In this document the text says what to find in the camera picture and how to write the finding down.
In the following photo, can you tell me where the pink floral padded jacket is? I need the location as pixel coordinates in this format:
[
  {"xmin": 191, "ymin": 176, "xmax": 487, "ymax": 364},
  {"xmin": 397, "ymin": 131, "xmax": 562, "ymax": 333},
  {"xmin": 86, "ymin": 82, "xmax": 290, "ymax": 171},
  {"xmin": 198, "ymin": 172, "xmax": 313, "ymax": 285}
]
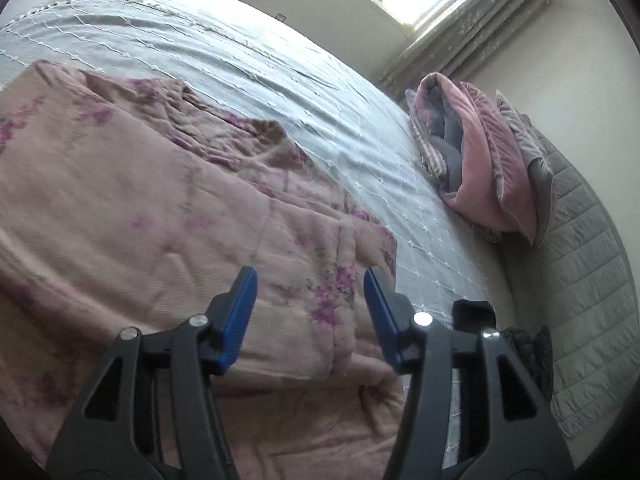
[{"xmin": 1, "ymin": 60, "xmax": 402, "ymax": 479}]

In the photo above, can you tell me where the black garment on bed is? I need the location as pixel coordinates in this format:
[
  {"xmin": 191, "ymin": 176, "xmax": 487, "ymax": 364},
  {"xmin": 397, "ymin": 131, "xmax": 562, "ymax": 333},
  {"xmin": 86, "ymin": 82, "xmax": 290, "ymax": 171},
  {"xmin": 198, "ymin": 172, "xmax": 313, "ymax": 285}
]
[{"xmin": 452, "ymin": 299, "xmax": 554, "ymax": 404}]

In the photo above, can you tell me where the grey quilted headboard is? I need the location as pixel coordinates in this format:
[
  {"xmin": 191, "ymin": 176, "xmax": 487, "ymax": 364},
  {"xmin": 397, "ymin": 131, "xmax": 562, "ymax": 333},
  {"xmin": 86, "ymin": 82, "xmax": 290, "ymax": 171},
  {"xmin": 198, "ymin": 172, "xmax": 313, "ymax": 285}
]
[{"xmin": 500, "ymin": 138, "xmax": 639, "ymax": 440}]

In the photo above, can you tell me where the pink velvet pillow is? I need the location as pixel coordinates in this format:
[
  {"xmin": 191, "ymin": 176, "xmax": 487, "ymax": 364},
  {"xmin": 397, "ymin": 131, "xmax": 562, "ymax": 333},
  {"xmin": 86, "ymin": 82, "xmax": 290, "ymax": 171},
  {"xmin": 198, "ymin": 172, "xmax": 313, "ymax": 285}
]
[{"xmin": 460, "ymin": 81, "xmax": 538, "ymax": 244}]

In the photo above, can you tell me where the pink grey folded quilt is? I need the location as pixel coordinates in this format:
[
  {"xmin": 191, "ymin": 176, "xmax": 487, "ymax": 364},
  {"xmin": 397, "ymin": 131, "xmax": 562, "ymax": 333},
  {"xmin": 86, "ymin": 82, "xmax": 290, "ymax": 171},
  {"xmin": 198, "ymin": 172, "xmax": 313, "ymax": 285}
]
[{"xmin": 405, "ymin": 73, "xmax": 510, "ymax": 232}]

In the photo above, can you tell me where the grey pink pillow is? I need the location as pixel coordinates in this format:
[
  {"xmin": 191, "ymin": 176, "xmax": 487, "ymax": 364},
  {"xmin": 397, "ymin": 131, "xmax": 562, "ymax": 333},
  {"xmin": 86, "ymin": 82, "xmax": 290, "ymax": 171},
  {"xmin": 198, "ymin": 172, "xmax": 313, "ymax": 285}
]
[{"xmin": 496, "ymin": 91, "xmax": 558, "ymax": 247}]

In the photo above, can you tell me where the plaid pillow under quilt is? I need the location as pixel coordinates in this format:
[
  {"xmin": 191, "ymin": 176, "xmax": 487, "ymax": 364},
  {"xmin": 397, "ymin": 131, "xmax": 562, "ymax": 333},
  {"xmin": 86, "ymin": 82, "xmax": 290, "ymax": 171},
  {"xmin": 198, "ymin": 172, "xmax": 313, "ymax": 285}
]
[{"xmin": 404, "ymin": 88, "xmax": 504, "ymax": 244}]

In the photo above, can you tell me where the grey grid bedspread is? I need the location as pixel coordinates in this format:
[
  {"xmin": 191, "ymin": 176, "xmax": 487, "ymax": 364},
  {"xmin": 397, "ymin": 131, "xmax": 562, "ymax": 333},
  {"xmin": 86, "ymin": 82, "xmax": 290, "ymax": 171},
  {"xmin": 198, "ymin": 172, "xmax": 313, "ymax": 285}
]
[{"xmin": 1, "ymin": 0, "xmax": 512, "ymax": 320}]

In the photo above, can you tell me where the grey patterned right curtain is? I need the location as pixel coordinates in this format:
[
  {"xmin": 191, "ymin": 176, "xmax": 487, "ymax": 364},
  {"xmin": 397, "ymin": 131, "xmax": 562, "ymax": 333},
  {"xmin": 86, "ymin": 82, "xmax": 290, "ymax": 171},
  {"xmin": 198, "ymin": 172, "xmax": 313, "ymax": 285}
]
[{"xmin": 374, "ymin": 0, "xmax": 551, "ymax": 102}]

